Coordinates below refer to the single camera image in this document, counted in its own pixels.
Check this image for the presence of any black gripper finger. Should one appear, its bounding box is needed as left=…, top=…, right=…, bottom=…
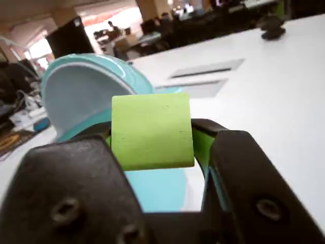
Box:
left=0, top=121, right=153, bottom=244
left=190, top=118, right=325, bottom=244

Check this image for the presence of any green lego block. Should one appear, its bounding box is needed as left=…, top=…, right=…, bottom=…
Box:
left=111, top=93, right=196, bottom=171

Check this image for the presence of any teal whale-shaped bin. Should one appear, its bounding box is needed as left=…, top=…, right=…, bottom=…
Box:
left=40, top=52, right=189, bottom=213

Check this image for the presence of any black upright panel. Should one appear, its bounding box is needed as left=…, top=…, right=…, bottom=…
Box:
left=45, top=16, right=95, bottom=59

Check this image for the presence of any black lumpy tabletop object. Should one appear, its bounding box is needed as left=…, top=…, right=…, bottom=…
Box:
left=255, top=13, right=288, bottom=41

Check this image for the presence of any brown cardboard box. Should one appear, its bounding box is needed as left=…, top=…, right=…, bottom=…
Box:
left=115, top=34, right=140, bottom=53

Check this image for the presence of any distant person in dark top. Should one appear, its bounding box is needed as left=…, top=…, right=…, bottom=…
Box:
left=107, top=21, right=120, bottom=39

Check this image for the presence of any silver table cable hatch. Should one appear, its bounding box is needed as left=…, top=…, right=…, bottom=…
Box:
left=169, top=58, right=245, bottom=79
left=154, top=77, right=230, bottom=99

